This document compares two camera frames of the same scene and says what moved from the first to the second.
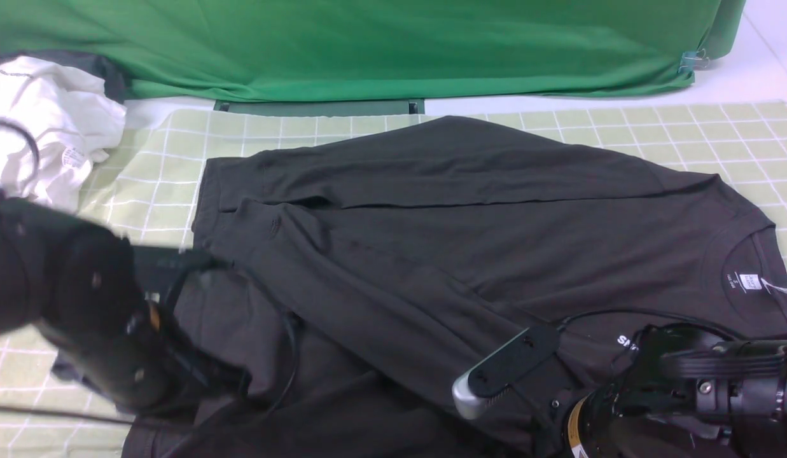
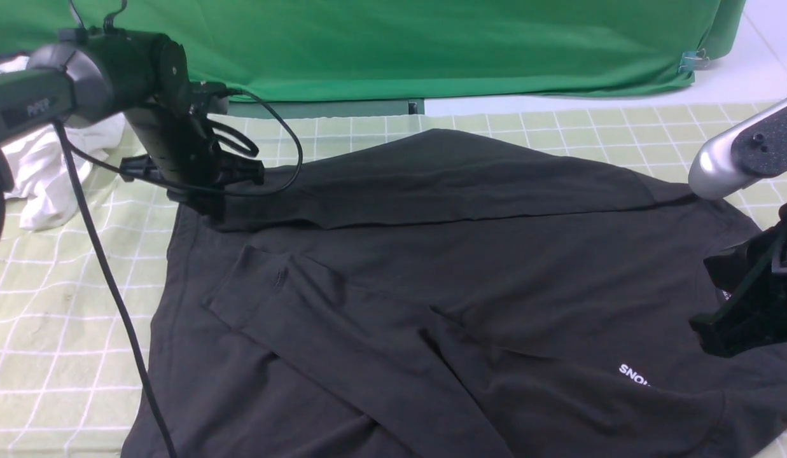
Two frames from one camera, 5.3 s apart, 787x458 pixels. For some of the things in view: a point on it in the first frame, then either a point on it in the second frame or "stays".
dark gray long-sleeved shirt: (361, 278) stays
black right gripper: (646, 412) -> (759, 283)
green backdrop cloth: (253, 49) stays
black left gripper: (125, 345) -> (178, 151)
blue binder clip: (694, 60) stays
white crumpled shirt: (46, 126) stays
